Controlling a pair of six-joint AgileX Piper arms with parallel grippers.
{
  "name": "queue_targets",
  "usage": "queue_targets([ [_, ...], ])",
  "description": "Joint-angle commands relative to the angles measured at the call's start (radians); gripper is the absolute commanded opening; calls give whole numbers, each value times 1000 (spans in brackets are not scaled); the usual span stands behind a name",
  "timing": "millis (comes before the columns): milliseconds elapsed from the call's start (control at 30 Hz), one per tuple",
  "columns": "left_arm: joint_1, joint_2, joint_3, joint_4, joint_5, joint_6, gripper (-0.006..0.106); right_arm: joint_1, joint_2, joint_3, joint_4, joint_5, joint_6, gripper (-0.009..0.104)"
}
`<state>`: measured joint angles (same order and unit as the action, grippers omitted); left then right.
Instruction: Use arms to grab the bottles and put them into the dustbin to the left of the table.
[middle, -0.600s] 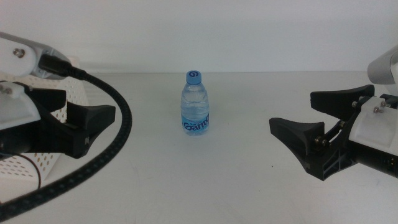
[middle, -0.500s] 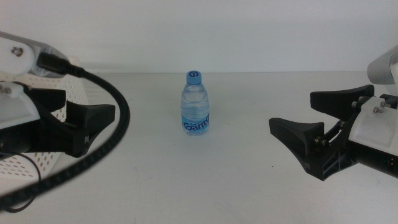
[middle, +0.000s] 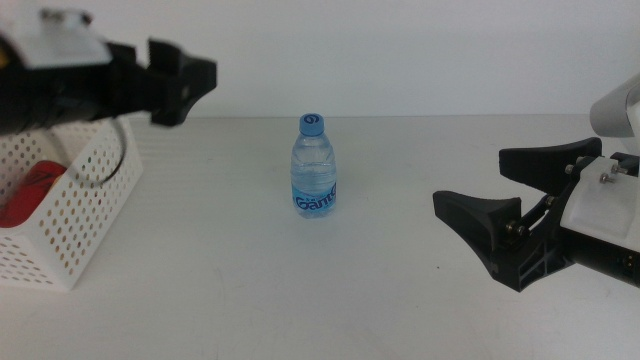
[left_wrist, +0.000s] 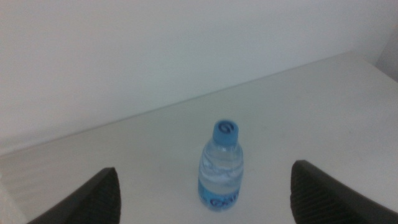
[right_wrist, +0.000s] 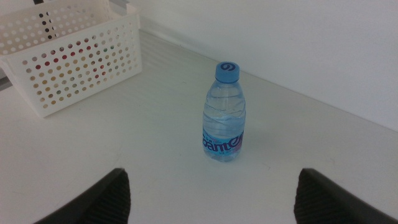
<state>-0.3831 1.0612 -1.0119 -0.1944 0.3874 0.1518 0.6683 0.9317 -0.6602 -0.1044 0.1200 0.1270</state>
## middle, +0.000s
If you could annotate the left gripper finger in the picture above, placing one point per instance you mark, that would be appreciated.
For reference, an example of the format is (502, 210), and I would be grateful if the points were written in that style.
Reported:
(192, 85)
(162, 54)

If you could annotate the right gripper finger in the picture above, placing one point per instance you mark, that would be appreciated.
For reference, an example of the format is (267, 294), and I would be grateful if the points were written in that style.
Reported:
(480, 215)
(540, 165)

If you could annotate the clear water bottle blue cap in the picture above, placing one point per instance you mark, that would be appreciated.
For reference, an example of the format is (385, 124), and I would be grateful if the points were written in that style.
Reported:
(312, 170)

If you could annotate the red soda can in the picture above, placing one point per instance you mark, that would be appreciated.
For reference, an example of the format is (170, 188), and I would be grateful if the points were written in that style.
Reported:
(30, 200)

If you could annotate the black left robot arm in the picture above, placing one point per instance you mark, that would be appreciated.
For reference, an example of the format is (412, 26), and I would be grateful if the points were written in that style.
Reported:
(40, 100)

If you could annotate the white perforated plastic basket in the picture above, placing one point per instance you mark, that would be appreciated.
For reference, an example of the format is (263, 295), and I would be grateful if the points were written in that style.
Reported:
(131, 155)

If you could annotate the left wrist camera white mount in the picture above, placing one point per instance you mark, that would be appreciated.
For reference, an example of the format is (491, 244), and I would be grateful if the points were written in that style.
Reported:
(60, 47)

